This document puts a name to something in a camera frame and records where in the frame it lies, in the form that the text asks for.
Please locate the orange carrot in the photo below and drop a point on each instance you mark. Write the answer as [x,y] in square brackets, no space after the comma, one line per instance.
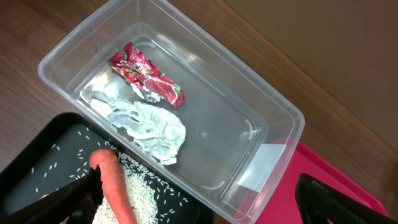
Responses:
[113,184]

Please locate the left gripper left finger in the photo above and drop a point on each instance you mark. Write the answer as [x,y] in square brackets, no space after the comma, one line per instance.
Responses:
[76,202]

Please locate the red snack wrapper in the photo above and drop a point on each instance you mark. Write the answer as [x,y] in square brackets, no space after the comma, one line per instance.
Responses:
[139,71]

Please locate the white tissue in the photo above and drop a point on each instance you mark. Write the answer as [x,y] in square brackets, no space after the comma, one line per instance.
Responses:
[155,130]

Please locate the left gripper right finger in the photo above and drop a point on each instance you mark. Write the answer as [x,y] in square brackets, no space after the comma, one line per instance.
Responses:
[318,203]

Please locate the black plastic tray bin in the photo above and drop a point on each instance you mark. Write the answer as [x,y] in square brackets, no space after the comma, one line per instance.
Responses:
[13,191]

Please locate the white rice leftovers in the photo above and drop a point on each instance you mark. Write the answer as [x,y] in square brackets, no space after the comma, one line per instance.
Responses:
[140,193]

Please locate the clear plastic storage bin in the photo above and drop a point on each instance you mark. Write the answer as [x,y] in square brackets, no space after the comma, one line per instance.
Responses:
[241,133]

